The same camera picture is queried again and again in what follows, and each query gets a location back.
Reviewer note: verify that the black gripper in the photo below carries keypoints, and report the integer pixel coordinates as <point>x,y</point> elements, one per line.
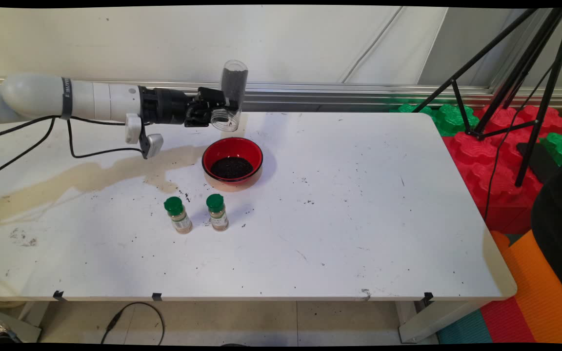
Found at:
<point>164,105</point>

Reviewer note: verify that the clear plastic jar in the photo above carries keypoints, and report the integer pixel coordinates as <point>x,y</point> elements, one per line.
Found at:
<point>234,80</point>

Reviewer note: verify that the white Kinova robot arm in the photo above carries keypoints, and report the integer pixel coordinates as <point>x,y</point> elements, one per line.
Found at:
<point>100,100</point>

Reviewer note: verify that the red and black bowl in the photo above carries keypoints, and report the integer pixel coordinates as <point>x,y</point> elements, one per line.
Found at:
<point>222,146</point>

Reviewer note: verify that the green-capped spice bottle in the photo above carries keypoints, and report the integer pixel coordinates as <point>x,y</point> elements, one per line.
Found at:
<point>179,219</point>
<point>218,217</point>

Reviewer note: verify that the large green foam block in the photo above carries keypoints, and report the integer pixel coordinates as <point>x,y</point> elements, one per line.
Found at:
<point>451,119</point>

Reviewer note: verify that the white table leg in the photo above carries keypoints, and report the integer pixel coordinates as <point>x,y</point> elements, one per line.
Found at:
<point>32,312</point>
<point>422,324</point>

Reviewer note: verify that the red foam blocks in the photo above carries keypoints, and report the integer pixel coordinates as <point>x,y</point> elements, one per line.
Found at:
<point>491,175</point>

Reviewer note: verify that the teal foam mat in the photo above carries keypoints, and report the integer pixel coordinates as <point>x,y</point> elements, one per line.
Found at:
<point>464,329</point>

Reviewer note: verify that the black tripod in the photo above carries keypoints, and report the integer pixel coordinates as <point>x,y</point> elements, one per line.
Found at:
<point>549,87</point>

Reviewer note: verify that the small green foam block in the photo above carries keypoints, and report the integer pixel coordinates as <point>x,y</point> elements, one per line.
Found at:
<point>559,146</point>

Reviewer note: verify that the red foam mat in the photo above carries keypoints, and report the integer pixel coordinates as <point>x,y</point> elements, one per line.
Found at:
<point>505,321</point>

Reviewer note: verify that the large black object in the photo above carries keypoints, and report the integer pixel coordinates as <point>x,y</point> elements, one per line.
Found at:
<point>559,219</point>

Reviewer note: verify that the orange foam mat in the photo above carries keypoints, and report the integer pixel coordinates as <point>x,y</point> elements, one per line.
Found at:
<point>539,292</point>

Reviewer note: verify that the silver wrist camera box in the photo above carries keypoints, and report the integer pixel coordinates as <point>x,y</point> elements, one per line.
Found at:
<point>153,144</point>

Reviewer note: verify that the aluminium rail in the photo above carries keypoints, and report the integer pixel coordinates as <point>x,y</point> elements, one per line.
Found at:
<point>334,92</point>

